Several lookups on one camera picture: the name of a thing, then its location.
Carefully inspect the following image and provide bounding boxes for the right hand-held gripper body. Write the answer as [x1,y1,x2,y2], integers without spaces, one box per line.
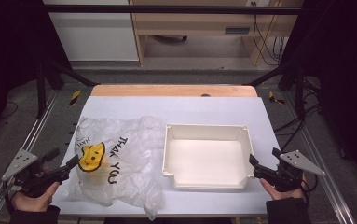
[254,149,326,193]

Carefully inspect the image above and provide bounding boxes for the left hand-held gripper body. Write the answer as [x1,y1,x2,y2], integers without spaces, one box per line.
[1,148,72,199]

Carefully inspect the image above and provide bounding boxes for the clear printed plastic bag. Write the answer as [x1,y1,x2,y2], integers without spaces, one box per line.
[63,115,168,222]

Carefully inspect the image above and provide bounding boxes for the person's right hand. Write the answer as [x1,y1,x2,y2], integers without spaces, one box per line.
[259,178,308,201]

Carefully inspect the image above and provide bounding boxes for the person's left hand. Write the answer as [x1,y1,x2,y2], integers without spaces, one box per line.
[11,181,61,213]

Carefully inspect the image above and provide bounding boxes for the white plastic bin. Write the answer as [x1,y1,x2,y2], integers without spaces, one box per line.
[161,123,256,190]

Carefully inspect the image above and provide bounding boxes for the yellow clamp right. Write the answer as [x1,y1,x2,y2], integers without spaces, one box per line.
[268,91,286,105]

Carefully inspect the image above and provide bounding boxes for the yellow clamp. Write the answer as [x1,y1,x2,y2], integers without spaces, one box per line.
[268,91,286,105]
[68,90,83,106]

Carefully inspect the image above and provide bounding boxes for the yellow clamp left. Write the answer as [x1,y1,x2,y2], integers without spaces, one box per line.
[68,90,83,106]

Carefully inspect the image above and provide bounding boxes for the black metal stand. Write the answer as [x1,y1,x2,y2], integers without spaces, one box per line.
[35,59,98,119]
[244,60,309,119]

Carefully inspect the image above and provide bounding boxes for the white table cover sheet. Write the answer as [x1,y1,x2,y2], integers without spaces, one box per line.
[50,95,305,217]

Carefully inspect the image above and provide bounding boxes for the black curtain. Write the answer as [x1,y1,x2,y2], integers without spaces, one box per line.
[0,0,73,148]
[281,0,357,183]

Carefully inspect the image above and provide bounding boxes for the wooden table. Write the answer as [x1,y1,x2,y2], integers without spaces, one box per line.
[90,84,258,98]

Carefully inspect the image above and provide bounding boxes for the white cabinet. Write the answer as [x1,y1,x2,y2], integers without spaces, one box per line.
[43,0,140,63]

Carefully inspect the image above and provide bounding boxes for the wooden desk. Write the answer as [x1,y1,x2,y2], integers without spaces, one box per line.
[129,0,305,67]

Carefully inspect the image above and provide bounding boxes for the right hand-held gripper cable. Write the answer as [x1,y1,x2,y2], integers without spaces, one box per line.
[302,173,319,204]

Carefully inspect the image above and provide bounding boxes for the hand-held gripper cable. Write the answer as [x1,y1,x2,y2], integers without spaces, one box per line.
[0,180,16,214]
[302,173,319,204]

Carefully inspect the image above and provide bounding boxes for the aluminium rail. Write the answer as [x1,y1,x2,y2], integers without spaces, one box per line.
[0,90,60,224]
[282,92,356,224]

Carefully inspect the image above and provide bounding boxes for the left hand-held gripper cable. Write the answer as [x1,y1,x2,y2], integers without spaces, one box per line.
[0,180,16,214]

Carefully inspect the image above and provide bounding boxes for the black floor cables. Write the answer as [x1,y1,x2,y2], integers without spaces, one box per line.
[273,77,323,153]

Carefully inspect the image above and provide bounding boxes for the thin black floor cable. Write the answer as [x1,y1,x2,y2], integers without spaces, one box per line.
[0,100,20,121]

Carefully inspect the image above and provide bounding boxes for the bundle of hanging black cables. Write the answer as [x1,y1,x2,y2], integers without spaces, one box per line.
[251,2,288,67]

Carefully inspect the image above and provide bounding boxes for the black horizontal frame bar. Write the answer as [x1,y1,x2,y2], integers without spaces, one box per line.
[42,4,303,16]

